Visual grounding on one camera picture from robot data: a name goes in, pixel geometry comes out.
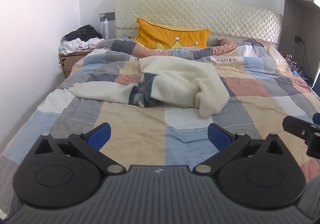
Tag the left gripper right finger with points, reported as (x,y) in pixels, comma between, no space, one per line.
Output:
(230,147)

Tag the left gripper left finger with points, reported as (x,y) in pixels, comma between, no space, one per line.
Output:
(88,147)

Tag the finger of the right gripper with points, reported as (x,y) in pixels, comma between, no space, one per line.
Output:
(305,130)
(316,118)

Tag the cream striped knit sweater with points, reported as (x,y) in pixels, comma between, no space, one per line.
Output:
(171,80)

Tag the white clothes pile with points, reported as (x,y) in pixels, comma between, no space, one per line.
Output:
(76,45)

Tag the black clothes pile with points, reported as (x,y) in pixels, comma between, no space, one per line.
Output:
(84,33)

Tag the small items on bedside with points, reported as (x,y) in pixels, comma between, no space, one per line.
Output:
(296,70)

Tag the patchwork plaid duvet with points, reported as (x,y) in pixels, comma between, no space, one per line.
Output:
(261,86)

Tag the cardboard box nightstand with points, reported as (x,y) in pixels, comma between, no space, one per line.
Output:
(67,61)

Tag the white spray bottle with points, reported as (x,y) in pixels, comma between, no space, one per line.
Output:
(105,29)

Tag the yellow crown pillow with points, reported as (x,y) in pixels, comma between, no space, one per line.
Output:
(159,36)

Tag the cream quilted headboard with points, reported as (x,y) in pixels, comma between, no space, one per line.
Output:
(225,18)

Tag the grey wall socket panel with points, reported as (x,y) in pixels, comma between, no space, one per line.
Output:
(110,16)

